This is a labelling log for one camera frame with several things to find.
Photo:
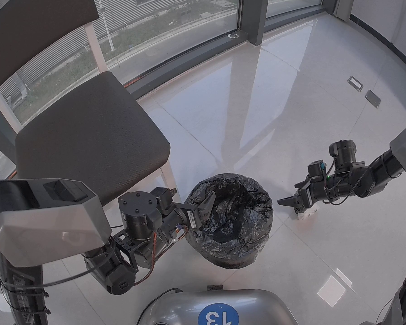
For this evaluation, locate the black plastic bag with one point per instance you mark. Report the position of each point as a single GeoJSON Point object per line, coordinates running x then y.
{"type": "Point", "coordinates": [236, 235]}

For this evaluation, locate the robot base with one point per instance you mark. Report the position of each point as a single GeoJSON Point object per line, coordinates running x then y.
{"type": "Point", "coordinates": [223, 306]}

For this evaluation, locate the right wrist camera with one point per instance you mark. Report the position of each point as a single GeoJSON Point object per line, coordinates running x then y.
{"type": "Point", "coordinates": [315, 170]}

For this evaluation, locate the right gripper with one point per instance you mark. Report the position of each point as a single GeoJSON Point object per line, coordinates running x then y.
{"type": "Point", "coordinates": [313, 193]}

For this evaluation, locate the dark grey chair white legs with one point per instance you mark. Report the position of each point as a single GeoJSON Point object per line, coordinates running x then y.
{"type": "Point", "coordinates": [88, 140]}

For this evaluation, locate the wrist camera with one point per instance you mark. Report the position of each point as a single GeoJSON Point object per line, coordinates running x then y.
{"type": "Point", "coordinates": [162, 198]}
{"type": "Point", "coordinates": [315, 170]}

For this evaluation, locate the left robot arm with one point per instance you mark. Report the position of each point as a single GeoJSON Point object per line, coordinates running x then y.
{"type": "Point", "coordinates": [54, 222]}

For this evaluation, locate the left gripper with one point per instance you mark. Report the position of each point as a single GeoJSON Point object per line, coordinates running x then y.
{"type": "Point", "coordinates": [193, 219]}

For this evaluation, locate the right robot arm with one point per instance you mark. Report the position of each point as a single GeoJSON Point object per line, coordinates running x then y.
{"type": "Point", "coordinates": [368, 181]}

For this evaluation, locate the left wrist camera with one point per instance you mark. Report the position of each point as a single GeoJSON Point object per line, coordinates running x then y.
{"type": "Point", "coordinates": [162, 198]}

